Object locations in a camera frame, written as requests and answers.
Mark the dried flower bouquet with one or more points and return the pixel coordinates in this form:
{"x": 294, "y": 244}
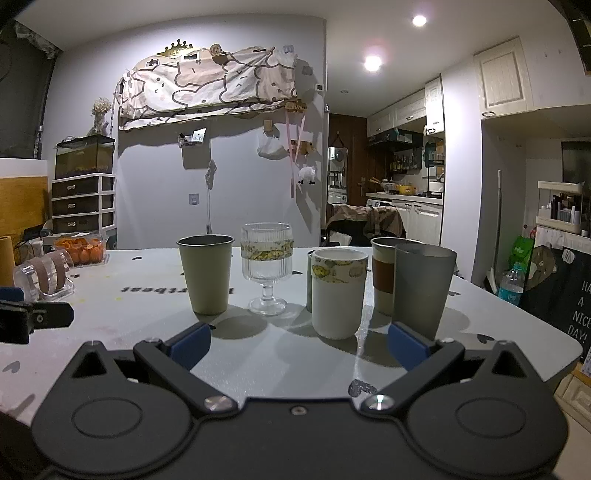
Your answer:
{"x": 100, "y": 115}

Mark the green bag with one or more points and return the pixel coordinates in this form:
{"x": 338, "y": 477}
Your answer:
{"x": 521, "y": 256}

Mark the olive metal cup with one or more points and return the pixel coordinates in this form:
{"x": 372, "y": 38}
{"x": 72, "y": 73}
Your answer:
{"x": 207, "y": 277}

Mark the dark wooden door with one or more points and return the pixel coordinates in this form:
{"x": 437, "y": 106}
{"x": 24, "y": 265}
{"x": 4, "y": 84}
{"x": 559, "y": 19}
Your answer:
{"x": 355, "y": 157}

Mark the ribbed glass goblet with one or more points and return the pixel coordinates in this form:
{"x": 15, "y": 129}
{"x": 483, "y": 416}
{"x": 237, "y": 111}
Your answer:
{"x": 267, "y": 267}

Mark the glass fish tank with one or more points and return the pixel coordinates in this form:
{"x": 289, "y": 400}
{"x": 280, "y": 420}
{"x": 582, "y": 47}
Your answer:
{"x": 84, "y": 159}

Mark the clear box of orange snacks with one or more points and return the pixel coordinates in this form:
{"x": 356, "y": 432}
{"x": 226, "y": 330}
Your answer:
{"x": 82, "y": 249}

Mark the white cup with patterned band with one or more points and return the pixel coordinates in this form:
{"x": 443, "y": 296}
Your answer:
{"x": 338, "y": 300}

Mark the clear glass with brown bands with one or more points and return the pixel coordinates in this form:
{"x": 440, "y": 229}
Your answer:
{"x": 44, "y": 274}

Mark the wooden board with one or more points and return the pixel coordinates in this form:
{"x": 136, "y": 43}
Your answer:
{"x": 23, "y": 203}

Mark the round ceiling light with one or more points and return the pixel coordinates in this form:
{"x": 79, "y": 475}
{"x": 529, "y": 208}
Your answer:
{"x": 419, "y": 20}
{"x": 372, "y": 63}

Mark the white wall cabinet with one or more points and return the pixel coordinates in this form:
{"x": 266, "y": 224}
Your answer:
{"x": 503, "y": 78}

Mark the wall mirror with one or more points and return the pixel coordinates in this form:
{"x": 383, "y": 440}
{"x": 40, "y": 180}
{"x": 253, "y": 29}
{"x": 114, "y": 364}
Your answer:
{"x": 338, "y": 166}

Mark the white plastic bag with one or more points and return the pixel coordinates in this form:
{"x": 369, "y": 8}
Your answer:
{"x": 270, "y": 146}

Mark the wall photo clip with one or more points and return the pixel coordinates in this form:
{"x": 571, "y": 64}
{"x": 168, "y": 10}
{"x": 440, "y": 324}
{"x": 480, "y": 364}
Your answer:
{"x": 193, "y": 137}

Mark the dark curtain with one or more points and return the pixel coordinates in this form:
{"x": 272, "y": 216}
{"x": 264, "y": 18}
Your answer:
{"x": 23, "y": 92}

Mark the grey metal cup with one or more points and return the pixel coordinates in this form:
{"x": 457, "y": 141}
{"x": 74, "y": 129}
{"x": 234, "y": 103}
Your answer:
{"x": 420, "y": 290}

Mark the white kitchen upper cabinets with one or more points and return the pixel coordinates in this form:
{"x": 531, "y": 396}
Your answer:
{"x": 406, "y": 108}

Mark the plastic water bottle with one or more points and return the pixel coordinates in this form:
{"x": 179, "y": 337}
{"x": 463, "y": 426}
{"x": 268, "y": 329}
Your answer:
{"x": 510, "y": 286}

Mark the cream cup with brown band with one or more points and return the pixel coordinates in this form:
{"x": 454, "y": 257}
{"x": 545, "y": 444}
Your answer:
{"x": 382, "y": 277}

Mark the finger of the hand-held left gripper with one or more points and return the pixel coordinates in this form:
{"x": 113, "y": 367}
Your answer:
{"x": 41, "y": 317}

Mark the white sheep plush toy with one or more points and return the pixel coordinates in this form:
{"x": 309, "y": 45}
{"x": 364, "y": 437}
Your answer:
{"x": 307, "y": 174}

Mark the chair draped with clothes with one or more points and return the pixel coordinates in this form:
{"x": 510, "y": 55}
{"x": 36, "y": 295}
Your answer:
{"x": 369, "y": 221}

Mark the white storage rack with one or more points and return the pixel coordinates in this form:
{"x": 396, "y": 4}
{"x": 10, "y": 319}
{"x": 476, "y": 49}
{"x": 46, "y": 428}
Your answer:
{"x": 563, "y": 207}

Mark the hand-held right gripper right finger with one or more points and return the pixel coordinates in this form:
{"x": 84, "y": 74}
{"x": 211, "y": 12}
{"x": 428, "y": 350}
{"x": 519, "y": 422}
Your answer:
{"x": 408, "y": 347}

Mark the gold crown decoration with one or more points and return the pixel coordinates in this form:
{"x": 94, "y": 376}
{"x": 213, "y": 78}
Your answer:
{"x": 174, "y": 50}

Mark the white drawer unit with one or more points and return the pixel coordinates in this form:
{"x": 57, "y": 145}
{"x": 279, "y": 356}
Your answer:
{"x": 83, "y": 203}

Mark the black printed cloth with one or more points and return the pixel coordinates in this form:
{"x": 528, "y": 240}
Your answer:
{"x": 561, "y": 290}

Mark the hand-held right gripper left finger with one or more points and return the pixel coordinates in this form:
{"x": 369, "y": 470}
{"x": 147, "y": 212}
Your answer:
{"x": 190, "y": 345}

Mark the white kitchen base cabinet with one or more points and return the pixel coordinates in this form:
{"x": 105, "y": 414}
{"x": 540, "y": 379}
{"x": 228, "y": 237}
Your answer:
{"x": 415, "y": 219}

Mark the printed blanket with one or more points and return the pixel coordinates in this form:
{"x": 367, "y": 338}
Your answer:
{"x": 207, "y": 85}

